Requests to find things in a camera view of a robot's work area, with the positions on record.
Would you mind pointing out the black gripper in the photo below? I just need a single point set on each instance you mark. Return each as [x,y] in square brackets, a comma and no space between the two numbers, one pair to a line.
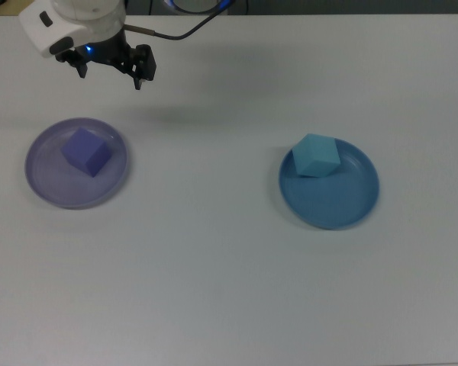
[107,51]

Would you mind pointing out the purple cube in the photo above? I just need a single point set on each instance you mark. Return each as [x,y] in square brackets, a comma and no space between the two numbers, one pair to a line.
[84,152]

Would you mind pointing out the purple plate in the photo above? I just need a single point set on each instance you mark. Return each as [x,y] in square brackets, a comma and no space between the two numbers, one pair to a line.
[53,183]

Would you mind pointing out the cyan cube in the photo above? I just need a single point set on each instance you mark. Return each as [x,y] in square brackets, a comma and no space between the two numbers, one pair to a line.
[315,156]

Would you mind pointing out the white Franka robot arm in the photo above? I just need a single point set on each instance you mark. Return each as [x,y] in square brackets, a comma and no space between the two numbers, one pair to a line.
[80,15]

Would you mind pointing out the blue plate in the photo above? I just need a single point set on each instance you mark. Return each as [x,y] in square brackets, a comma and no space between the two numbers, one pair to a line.
[328,198]

